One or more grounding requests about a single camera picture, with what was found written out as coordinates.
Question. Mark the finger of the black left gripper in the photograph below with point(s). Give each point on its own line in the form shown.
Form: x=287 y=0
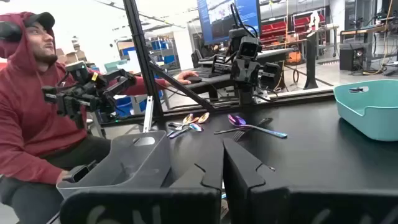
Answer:
x=222 y=64
x=271 y=76

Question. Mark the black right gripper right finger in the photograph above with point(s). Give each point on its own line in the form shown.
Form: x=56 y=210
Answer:
x=311 y=205

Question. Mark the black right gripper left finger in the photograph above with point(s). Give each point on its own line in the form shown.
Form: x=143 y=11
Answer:
x=140 y=205

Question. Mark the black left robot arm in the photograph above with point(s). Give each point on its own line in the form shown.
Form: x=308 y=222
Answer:
x=247 y=95

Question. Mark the black keyboard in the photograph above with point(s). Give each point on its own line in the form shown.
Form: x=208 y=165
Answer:
x=205 y=73

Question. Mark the black computer mouse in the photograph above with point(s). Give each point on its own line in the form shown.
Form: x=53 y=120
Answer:
x=195 y=80

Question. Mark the computer monitor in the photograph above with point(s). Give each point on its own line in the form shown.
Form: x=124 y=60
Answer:
x=217 y=21

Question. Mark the clear plastic bin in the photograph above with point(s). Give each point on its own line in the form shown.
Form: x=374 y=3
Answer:
x=130 y=161

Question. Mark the rack of red bins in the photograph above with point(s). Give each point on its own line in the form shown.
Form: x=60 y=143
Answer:
x=273 y=28

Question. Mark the shelf rack with blue bins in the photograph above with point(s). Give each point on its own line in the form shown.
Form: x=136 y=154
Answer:
x=161 y=51

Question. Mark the black smartphone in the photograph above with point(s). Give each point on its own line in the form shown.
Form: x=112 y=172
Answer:
x=81 y=172

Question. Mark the black computer tower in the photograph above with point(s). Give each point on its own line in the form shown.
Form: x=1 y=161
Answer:
x=349 y=57

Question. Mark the blue plastic tub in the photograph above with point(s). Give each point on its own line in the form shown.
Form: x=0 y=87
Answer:
x=124 y=107

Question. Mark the teal plastic bin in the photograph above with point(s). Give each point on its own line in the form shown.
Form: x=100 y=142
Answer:
x=367 y=121

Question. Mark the wooden workbench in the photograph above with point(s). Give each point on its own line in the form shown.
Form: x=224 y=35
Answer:
x=367 y=30

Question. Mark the person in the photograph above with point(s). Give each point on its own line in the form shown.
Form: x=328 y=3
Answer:
x=28 y=124

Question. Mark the cardboard box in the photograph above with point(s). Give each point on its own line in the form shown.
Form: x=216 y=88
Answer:
x=73 y=57

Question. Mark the black cap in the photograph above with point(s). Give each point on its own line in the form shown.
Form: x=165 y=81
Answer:
x=43 y=18

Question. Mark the black headphones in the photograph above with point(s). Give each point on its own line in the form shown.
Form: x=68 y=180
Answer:
x=9 y=31

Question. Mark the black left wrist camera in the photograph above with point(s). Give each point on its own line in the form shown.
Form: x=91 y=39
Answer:
x=249 y=49

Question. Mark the black pedestal stand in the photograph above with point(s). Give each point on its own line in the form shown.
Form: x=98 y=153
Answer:
x=311 y=62

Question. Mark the black diagonal frame brace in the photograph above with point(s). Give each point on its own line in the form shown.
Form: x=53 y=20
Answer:
x=180 y=87

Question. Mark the black frame strut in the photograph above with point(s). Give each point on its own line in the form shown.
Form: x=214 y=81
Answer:
x=141 y=46

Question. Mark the silver metal bracket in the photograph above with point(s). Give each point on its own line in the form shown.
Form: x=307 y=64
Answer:
x=148 y=115

